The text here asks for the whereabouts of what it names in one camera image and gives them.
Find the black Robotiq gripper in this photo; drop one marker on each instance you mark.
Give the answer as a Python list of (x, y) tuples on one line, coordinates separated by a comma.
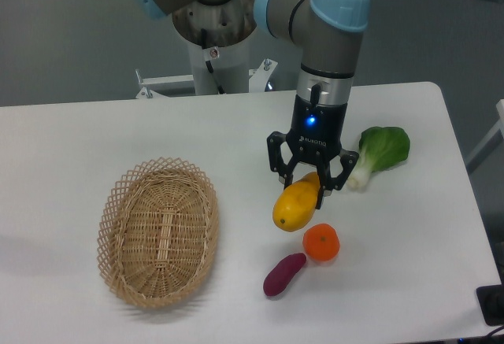
[(317, 127)]

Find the yellow mango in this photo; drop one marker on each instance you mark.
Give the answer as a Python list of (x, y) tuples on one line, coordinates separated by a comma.
[(295, 207)]

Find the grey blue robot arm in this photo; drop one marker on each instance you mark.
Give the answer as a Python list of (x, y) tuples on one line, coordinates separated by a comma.
[(329, 33)]

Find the woven wicker basket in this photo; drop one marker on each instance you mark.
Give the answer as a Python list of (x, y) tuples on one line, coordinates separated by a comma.
[(158, 234)]

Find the orange tangerine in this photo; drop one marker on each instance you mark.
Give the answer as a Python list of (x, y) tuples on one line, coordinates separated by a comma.
[(321, 242)]

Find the green bok choy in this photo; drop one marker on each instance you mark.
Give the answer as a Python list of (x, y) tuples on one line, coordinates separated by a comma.
[(380, 148)]

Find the purple sweet potato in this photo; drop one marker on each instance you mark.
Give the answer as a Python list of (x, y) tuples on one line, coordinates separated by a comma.
[(283, 273)]

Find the white furniture at right edge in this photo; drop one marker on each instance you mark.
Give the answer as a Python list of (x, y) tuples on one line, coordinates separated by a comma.
[(491, 140)]

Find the black device at table edge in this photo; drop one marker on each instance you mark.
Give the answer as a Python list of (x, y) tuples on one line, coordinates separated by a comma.
[(490, 299)]

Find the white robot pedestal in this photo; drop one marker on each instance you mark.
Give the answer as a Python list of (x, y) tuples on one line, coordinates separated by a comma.
[(217, 39)]

